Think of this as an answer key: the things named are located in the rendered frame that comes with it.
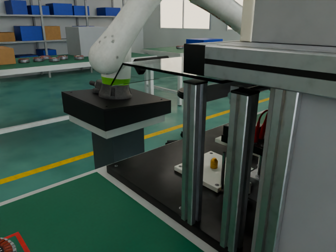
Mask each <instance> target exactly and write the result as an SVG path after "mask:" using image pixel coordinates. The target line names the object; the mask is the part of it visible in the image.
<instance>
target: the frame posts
mask: <svg viewBox="0 0 336 252"><path fill-rule="evenodd" d="M207 86H208V81H205V80H200V79H195V78H194V79H188V80H184V81H183V135H182V190H181V219H182V220H184V221H186V220H187V223H188V224H189V225H191V226H192V225H193V224H195V220H196V221H200V220H201V216H202V195H203V173H204V151H205V130H206V108H207ZM230 92H231V99H230V112H229V125H228V139H227V152H226V166H225V179H224V192H223V206H222V219H221V232H220V246H221V247H223V248H225V247H228V251H229V252H237V248H239V249H240V248H242V247H243V241H244V232H245V223H246V214H247V204H248V195H249V186H250V177H251V167H252V158H253V149H254V140H255V130H256V121H257V112H258V102H259V93H260V91H259V90H255V89H249V88H244V87H242V88H238V89H234V90H231V91H230Z"/></svg>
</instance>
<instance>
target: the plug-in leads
mask: <svg viewBox="0 0 336 252"><path fill-rule="evenodd" d="M265 112H268V109H267V110H265V111H264V112H262V114H261V115H260V116H259V119H258V121H257V125H256V126H255V135H254V144H255V145H257V144H259V141H261V142H262V141H264V138H265V132H266V124H267V115H268V113H267V114H266V116H265V119H264V122H263V124H262V126H261V130H260V119H261V117H262V115H263V114H264V113H265Z"/></svg>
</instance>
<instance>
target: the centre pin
mask: <svg viewBox="0 0 336 252"><path fill-rule="evenodd" d="M210 168H211V169H217V168H218V160H217V159H216V158H215V157H213V158H212V159H211V160H210Z"/></svg>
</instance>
